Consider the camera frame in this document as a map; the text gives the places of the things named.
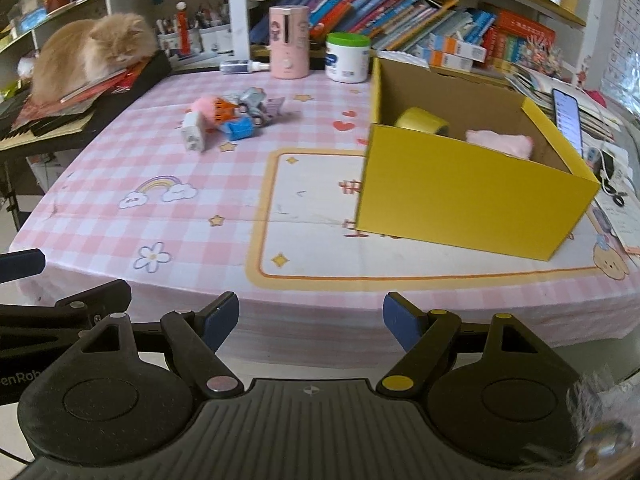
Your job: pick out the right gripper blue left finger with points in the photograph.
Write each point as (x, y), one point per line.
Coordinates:
(218, 320)

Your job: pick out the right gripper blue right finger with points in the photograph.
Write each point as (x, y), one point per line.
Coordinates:
(403, 319)

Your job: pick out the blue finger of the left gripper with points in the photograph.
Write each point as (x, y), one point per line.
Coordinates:
(23, 264)

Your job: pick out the white power adapter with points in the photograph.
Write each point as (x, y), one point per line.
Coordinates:
(193, 132)

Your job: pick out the blue packet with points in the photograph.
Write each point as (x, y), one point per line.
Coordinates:
(238, 128)

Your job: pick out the pink plush chick toy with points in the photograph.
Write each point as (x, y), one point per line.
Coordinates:
(215, 110)

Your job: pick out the grey toy car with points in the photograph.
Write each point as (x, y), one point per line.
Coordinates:
(255, 105)

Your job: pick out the black piano keyboard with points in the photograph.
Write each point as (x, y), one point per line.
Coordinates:
(28, 129)

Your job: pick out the pink checkered tablecloth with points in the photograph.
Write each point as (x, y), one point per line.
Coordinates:
(271, 218)

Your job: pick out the red papers stack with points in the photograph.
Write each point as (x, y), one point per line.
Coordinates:
(80, 100)

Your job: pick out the yellow cardboard box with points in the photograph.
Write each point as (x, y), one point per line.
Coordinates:
(441, 189)

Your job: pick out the yellow tape roll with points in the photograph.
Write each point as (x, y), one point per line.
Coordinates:
(417, 119)

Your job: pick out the pink plush in box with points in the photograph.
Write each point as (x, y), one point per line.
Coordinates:
(515, 145)

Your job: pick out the orange fluffy cat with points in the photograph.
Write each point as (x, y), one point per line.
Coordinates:
(86, 51)

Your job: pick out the blue spray bottle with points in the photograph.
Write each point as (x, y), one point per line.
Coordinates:
(230, 67)

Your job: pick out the smartphone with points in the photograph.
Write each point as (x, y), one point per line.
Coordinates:
(567, 119)

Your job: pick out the orange white medicine boxes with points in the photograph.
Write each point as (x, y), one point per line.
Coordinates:
(448, 52)

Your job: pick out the white jar green lid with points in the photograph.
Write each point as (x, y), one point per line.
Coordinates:
(347, 57)

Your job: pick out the red tassel ornament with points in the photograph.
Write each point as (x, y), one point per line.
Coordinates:
(183, 28)

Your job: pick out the white pen holder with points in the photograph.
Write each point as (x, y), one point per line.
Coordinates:
(217, 39)

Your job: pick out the pink humidifier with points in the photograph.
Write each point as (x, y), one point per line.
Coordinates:
(289, 41)

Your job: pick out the row of books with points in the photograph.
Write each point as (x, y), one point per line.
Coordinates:
(402, 25)

